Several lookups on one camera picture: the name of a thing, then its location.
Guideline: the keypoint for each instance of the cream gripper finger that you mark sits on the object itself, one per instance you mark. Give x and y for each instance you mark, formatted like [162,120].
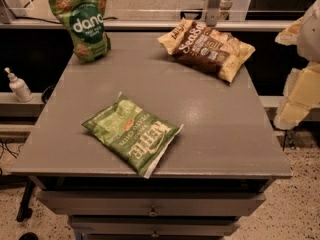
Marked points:
[300,95]
[289,35]

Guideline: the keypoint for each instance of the brown sea salt chip bag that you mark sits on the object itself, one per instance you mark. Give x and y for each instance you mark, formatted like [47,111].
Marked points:
[207,49]

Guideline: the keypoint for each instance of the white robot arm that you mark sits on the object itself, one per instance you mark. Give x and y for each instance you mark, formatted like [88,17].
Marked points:
[308,43]

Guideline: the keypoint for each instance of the green kettle potato chip bag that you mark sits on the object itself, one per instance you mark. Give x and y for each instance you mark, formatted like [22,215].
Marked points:
[137,136]

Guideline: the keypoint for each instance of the green rice chip bag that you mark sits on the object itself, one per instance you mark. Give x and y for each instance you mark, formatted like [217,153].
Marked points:
[84,20]

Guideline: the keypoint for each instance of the upper drawer knob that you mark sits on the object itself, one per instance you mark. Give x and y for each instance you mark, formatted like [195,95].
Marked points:
[153,213]

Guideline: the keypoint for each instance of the drawer knob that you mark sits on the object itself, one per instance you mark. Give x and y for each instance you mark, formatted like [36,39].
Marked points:
[154,235]
[153,213]

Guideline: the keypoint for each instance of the lower drawer knob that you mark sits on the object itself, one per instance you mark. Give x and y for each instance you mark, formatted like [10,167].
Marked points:
[154,235]

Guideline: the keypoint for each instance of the upper grey drawer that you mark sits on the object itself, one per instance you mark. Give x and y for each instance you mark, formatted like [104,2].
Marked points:
[140,203]

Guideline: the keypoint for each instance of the grey drawer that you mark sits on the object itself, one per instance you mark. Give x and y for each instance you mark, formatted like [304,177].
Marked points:
[140,203]
[164,226]

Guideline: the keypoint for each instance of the lower grey drawer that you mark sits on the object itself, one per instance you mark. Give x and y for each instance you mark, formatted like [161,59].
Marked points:
[164,226]

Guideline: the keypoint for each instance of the white pump bottle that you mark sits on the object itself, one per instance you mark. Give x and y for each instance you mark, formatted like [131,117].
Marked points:
[19,87]

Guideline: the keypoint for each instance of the black table leg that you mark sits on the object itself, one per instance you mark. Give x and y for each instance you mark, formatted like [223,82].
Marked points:
[25,212]

